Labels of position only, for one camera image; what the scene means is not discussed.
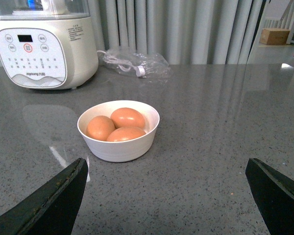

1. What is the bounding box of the brown egg left in bowl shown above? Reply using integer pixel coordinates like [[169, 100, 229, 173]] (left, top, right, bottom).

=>
[[86, 116, 116, 141]]

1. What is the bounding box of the white ceramic bowl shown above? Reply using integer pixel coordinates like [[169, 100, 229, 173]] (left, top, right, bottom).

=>
[[77, 100, 160, 163]]

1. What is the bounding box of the white power cord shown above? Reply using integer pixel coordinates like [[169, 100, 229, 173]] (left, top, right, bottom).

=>
[[97, 49, 146, 78]]

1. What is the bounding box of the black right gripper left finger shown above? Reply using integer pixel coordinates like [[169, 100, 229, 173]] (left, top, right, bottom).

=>
[[0, 158, 88, 235]]

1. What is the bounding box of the brown egg in bowl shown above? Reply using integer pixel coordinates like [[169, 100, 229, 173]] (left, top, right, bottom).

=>
[[110, 107, 145, 129], [86, 116, 116, 141], [107, 126, 146, 142]]

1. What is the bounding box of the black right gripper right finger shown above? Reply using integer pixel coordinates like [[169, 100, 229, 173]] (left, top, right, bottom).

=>
[[245, 158, 294, 235]]

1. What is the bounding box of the white Joyoung soy milk maker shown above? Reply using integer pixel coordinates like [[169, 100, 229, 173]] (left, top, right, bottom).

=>
[[0, 0, 98, 90]]

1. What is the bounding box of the clear plastic bag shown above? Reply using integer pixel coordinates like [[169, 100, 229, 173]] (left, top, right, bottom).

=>
[[97, 47, 172, 78]]

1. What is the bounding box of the brown egg front in bowl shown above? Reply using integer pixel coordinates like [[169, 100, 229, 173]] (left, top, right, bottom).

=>
[[107, 126, 146, 142]]

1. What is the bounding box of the brown egg back in bowl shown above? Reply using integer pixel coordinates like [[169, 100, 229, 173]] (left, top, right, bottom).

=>
[[110, 107, 145, 129]]

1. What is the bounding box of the cardboard box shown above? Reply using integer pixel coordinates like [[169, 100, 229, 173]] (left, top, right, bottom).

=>
[[259, 28, 290, 45]]

